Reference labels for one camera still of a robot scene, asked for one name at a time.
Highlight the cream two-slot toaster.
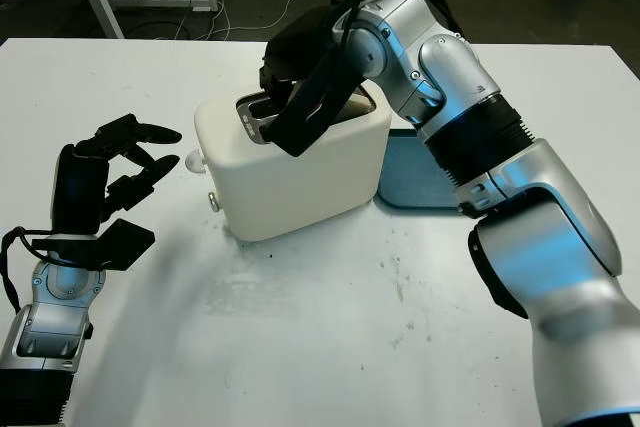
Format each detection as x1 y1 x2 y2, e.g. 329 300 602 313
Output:
193 81 394 243

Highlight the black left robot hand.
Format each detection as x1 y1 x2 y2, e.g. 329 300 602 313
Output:
52 114 184 237

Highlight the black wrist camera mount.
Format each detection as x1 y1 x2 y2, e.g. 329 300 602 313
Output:
30 218 156 272
262 6 367 158

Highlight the white toaster lever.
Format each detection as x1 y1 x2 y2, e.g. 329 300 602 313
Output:
184 150 207 174

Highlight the white bread slice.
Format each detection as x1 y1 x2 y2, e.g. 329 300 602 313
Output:
335 89 377 123

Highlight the blue plastic tray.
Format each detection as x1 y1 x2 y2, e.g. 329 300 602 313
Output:
377 129 464 211

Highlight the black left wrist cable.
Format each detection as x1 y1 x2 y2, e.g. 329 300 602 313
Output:
0 226 101 312

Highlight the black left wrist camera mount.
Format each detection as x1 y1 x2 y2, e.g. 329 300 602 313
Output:
30 218 156 272

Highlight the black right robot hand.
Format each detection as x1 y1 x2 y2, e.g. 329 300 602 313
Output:
259 6 335 112

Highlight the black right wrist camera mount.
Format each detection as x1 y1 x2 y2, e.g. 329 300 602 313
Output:
262 6 367 158

